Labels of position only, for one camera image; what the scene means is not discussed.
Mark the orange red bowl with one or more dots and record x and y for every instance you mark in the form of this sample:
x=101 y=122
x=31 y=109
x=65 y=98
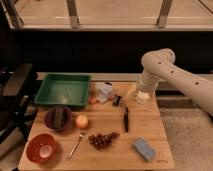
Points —
x=41 y=148

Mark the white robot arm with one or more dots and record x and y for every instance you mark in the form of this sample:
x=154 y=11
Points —
x=159 y=64

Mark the black chair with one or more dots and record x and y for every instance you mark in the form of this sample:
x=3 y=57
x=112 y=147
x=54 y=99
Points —
x=16 y=92

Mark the bunch of dark grapes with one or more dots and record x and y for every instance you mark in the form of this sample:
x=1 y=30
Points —
x=101 y=141

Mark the dark purple bowl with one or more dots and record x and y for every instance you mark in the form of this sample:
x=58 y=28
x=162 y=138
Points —
x=50 y=116

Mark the blue sponge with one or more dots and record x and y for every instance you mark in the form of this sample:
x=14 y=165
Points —
x=144 y=149

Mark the wooden cutting board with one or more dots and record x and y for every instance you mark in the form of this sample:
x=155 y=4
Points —
x=144 y=122

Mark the brown block in bowl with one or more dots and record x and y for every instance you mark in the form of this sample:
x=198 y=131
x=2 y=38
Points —
x=58 y=120

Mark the yellow red apple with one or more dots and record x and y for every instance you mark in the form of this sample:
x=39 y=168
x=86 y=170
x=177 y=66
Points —
x=82 y=121

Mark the small red tomato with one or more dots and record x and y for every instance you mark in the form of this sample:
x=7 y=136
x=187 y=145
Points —
x=93 y=100

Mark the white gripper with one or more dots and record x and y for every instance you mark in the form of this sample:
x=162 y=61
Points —
x=142 y=97

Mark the white plastic bag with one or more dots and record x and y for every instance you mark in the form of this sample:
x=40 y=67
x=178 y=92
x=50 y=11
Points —
x=104 y=91

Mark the green plastic tray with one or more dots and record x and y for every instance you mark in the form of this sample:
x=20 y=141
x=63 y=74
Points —
x=63 y=89

